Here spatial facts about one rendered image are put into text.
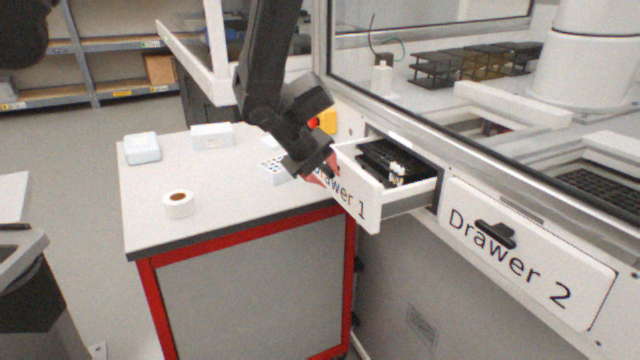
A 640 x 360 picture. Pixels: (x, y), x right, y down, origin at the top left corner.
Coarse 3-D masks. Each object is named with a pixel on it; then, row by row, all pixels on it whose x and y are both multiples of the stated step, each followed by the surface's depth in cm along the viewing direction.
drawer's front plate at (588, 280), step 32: (448, 192) 73; (480, 192) 67; (448, 224) 75; (512, 224) 61; (480, 256) 69; (512, 256) 63; (544, 256) 57; (576, 256) 53; (544, 288) 59; (576, 288) 54; (608, 288) 52; (576, 320) 55
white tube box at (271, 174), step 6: (276, 156) 110; (282, 156) 110; (258, 162) 106; (270, 162) 107; (276, 162) 107; (258, 168) 106; (264, 168) 103; (270, 168) 104; (276, 168) 103; (258, 174) 107; (264, 174) 104; (270, 174) 102; (276, 174) 101; (282, 174) 103; (288, 174) 104; (270, 180) 103; (276, 180) 102; (282, 180) 103
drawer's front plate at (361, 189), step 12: (348, 168) 77; (360, 168) 75; (324, 180) 89; (336, 180) 83; (348, 180) 78; (360, 180) 73; (372, 180) 71; (348, 192) 79; (360, 192) 74; (372, 192) 70; (360, 204) 75; (372, 204) 71; (360, 216) 77; (372, 216) 72; (372, 228) 73
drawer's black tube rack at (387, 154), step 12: (372, 144) 92; (384, 144) 93; (360, 156) 94; (384, 156) 87; (396, 156) 87; (408, 156) 87; (372, 168) 88; (408, 168) 82; (420, 168) 82; (432, 168) 82; (384, 180) 84; (408, 180) 83; (420, 180) 83
